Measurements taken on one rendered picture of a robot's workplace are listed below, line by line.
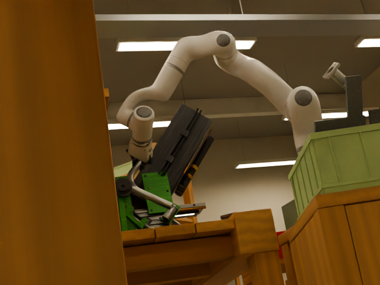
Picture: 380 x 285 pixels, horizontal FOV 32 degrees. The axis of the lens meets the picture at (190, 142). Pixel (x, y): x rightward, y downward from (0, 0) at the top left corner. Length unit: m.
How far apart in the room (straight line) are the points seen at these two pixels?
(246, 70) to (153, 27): 3.19
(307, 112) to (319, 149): 0.75
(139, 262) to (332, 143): 0.84
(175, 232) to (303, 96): 0.72
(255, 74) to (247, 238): 0.70
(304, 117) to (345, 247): 0.91
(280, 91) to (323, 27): 3.77
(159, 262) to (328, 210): 0.76
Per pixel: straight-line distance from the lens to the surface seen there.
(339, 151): 1.79
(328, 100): 11.89
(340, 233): 1.73
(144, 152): 2.72
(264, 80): 2.62
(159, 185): 2.95
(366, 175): 1.79
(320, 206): 1.74
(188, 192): 5.94
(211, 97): 11.03
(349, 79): 1.92
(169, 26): 5.79
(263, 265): 2.28
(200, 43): 2.67
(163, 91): 2.64
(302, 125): 2.54
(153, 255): 2.29
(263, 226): 2.30
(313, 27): 6.35
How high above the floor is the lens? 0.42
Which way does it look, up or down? 19 degrees up
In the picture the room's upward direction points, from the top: 9 degrees counter-clockwise
